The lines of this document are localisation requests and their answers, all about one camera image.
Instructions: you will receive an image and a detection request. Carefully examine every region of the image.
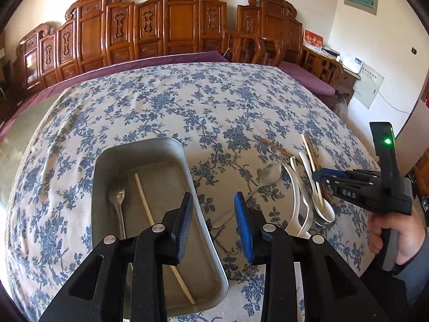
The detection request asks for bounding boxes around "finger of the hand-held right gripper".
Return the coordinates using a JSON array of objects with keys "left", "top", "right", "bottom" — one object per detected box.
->
[
  {"left": 320, "top": 169, "right": 383, "bottom": 179},
  {"left": 312, "top": 170, "right": 383, "bottom": 190}
]

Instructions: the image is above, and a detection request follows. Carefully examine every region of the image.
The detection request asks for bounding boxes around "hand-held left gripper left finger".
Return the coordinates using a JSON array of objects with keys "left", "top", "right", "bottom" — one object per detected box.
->
[{"left": 38, "top": 192, "right": 194, "bottom": 322}]

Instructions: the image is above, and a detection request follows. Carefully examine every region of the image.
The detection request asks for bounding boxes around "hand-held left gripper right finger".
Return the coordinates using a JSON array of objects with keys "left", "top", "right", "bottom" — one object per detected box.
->
[{"left": 234, "top": 191, "right": 391, "bottom": 322}]

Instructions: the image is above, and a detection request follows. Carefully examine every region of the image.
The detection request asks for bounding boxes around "light bamboo chopstick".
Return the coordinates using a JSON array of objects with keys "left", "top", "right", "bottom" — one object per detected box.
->
[
  {"left": 301, "top": 133, "right": 331, "bottom": 205},
  {"left": 134, "top": 173, "right": 196, "bottom": 305}
]

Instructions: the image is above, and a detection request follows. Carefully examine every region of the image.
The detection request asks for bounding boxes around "metal spoon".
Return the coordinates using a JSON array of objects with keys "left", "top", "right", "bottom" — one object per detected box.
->
[
  {"left": 212, "top": 163, "right": 283, "bottom": 229},
  {"left": 312, "top": 213, "right": 336, "bottom": 228}
]

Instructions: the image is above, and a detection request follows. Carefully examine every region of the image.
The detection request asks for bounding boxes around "metal fork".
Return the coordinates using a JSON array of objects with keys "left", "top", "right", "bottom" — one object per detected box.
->
[
  {"left": 295, "top": 203, "right": 314, "bottom": 237},
  {"left": 107, "top": 184, "right": 130, "bottom": 239}
]

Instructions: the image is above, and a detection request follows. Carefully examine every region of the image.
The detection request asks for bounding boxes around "brown wooden chopstick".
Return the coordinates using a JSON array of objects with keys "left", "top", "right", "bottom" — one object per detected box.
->
[
  {"left": 260, "top": 136, "right": 295, "bottom": 159},
  {"left": 257, "top": 137, "right": 293, "bottom": 160}
]

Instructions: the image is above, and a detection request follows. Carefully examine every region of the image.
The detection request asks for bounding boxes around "metal tray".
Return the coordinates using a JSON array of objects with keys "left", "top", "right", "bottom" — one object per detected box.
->
[{"left": 91, "top": 137, "right": 229, "bottom": 319}]

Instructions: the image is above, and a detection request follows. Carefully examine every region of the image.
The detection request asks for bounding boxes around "person's right forearm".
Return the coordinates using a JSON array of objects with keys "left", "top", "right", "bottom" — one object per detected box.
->
[{"left": 360, "top": 251, "right": 429, "bottom": 322}]

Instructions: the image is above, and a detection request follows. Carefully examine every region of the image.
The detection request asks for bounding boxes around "person's right hand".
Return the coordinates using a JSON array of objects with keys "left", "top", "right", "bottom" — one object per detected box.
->
[{"left": 369, "top": 204, "right": 428, "bottom": 266}]

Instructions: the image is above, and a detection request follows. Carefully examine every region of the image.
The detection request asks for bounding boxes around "brown board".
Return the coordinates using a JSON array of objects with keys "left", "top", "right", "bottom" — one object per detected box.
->
[{"left": 404, "top": 102, "right": 429, "bottom": 175}]

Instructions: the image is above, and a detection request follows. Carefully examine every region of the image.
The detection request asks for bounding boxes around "white tabletop device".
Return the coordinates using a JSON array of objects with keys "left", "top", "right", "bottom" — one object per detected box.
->
[{"left": 342, "top": 57, "right": 363, "bottom": 72}]

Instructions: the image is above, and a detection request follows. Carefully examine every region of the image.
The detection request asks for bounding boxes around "carved wooden armchair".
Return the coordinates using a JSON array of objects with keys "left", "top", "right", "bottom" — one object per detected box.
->
[
  {"left": 223, "top": 28, "right": 282, "bottom": 67},
  {"left": 300, "top": 45, "right": 344, "bottom": 87}
]

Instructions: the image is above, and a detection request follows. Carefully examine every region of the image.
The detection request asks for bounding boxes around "red gift box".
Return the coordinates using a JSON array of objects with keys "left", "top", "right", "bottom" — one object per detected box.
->
[{"left": 303, "top": 30, "right": 324, "bottom": 48}]

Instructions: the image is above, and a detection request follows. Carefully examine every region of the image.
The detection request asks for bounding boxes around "small carved wooden screen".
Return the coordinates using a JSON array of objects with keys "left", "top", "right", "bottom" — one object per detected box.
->
[
  {"left": 13, "top": 23, "right": 60, "bottom": 88},
  {"left": 236, "top": 0, "right": 304, "bottom": 64}
]

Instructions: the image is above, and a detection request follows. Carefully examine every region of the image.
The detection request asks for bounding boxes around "purple table cover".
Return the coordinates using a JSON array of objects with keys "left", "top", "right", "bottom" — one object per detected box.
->
[{"left": 0, "top": 51, "right": 336, "bottom": 131}]

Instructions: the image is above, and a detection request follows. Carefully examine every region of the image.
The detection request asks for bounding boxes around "white wall panel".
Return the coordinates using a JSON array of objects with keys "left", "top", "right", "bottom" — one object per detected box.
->
[{"left": 353, "top": 61, "right": 384, "bottom": 109}]

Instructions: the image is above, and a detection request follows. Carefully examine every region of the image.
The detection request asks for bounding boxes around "grey wall electrical panel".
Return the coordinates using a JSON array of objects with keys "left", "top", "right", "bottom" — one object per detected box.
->
[{"left": 343, "top": 0, "right": 379, "bottom": 16}]

